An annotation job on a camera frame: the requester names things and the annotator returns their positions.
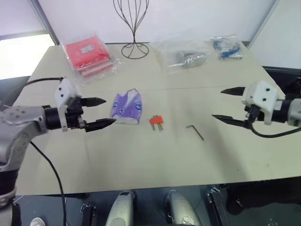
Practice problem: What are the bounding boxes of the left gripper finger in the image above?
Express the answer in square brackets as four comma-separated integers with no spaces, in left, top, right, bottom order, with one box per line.
[85,119,117,133]
[81,97,107,108]

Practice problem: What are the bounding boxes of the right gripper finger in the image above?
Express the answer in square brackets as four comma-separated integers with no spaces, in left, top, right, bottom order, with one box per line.
[220,87,246,96]
[211,114,248,128]

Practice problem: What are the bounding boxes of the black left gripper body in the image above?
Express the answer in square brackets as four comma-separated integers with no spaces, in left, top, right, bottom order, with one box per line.
[66,95,87,130]

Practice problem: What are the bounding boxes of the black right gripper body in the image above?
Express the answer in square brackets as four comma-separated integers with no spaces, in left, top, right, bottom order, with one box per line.
[243,105,260,129]

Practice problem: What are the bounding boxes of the purple tissue pack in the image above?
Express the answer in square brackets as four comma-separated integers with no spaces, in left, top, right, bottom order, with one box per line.
[110,88,143,126]

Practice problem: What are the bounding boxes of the red packet in clear bag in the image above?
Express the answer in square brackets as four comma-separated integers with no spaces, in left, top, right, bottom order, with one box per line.
[77,61,119,80]
[74,57,118,74]
[60,30,112,69]

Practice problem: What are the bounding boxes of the clear bag with blue parts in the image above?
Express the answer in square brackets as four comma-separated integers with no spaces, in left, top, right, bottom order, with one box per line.
[206,34,246,61]

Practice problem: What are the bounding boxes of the black chair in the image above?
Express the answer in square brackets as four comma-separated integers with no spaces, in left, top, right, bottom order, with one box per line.
[261,65,301,101]

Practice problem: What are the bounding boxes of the clear bag with grey parts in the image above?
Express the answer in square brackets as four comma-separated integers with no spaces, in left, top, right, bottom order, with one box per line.
[151,40,211,74]

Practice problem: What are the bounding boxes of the small red plug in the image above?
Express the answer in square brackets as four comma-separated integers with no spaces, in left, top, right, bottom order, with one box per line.
[156,114,164,132]

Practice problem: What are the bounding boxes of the silver rounded robot leg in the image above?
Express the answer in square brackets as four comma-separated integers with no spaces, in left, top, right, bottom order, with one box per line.
[105,189,137,226]
[164,189,202,226]

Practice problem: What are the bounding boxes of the white round cap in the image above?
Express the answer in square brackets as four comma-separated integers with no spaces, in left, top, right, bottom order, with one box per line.
[30,217,46,226]

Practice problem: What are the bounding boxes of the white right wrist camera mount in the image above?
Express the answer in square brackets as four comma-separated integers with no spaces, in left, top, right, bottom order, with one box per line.
[241,81,281,126]

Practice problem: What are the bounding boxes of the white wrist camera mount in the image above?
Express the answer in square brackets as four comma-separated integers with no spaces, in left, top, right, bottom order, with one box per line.
[54,78,79,133]
[241,81,281,126]

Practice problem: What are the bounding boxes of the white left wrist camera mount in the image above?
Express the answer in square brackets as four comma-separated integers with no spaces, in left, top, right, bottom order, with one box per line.
[54,78,79,133]

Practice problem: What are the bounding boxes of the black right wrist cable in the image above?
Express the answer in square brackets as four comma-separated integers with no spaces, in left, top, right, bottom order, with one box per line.
[248,105,301,138]

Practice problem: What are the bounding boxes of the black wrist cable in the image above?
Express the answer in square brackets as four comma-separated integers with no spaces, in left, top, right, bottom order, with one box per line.
[25,77,65,87]
[248,105,301,138]

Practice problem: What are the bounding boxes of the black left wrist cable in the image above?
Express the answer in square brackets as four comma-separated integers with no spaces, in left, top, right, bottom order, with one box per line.
[25,77,65,87]

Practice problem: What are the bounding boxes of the thin black trailing cable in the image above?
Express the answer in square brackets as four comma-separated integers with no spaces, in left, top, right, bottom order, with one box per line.
[30,140,67,226]

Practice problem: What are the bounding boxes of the grey partition frame post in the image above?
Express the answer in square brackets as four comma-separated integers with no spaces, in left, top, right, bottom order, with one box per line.
[247,0,284,48]

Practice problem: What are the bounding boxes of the black wire hat stand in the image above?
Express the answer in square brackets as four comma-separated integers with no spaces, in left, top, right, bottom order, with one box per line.
[112,0,151,59]

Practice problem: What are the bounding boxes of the black table frame bracket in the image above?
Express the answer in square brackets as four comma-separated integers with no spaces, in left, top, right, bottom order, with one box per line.
[206,185,230,226]
[79,203,97,226]

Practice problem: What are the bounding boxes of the dark window frame post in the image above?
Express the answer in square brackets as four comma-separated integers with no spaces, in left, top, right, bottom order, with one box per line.
[28,0,60,46]

